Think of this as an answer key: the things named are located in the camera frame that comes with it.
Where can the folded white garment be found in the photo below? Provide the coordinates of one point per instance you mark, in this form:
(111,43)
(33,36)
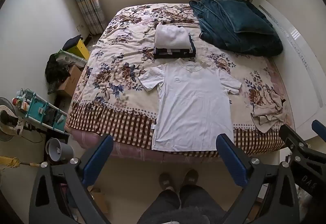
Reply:
(172,37)

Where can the wall socket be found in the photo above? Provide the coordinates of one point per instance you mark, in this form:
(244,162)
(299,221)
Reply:
(80,27)

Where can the white t-shirt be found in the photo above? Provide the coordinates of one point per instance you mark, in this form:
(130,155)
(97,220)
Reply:
(193,107)

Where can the yellow box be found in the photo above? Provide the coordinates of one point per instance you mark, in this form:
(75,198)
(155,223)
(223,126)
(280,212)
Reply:
(81,50)

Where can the flat cardboard piece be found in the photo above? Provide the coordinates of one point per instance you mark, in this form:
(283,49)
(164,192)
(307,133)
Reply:
(98,199)

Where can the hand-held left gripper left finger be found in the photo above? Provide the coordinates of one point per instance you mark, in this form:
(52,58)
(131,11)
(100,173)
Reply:
(98,160)

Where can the person's leg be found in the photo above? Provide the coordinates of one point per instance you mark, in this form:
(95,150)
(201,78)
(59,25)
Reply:
(200,199)
(163,205)

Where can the standing fan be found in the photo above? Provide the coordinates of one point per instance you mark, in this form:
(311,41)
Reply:
(7,122)

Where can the brown slipper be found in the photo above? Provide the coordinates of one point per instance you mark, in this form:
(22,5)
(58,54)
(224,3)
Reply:
(165,181)
(190,177)

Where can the black clothes pile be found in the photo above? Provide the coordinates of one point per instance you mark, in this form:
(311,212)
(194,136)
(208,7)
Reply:
(56,68)

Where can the grey plastic bucket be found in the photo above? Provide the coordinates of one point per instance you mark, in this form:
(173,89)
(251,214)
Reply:
(61,150)

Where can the yellow stick tool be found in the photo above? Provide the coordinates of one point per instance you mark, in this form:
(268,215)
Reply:
(12,160)

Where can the person's left leg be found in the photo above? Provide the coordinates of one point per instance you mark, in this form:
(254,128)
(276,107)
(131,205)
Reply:
(163,205)

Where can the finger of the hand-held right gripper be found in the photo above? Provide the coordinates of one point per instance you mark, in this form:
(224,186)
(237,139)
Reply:
(290,136)
(319,128)

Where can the dark teal plush blanket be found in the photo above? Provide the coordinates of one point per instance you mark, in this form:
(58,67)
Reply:
(236,28)

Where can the pink striped mattress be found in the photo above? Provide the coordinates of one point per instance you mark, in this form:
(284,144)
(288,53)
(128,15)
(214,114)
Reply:
(158,154)

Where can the cardboard box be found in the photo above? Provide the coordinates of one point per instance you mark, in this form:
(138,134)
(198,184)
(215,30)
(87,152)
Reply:
(69,81)

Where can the teal storage rack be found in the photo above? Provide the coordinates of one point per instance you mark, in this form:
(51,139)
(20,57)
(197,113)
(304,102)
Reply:
(38,109)

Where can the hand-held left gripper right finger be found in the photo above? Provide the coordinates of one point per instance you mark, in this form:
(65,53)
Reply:
(232,161)

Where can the dark cloth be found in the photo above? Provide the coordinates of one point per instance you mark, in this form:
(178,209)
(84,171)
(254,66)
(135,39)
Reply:
(71,42)

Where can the white headboard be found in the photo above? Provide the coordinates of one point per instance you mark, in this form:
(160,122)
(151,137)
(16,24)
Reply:
(295,61)

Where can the beige crumpled cloth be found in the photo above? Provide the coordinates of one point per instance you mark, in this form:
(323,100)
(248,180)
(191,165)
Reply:
(267,109)

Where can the floral bed blanket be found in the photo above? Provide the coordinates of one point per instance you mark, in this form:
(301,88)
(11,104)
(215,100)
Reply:
(119,81)

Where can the person's right leg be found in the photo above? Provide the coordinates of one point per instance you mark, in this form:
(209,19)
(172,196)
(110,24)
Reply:
(200,199)

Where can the white plastic container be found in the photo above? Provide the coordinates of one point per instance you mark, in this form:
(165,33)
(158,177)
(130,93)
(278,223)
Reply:
(70,57)

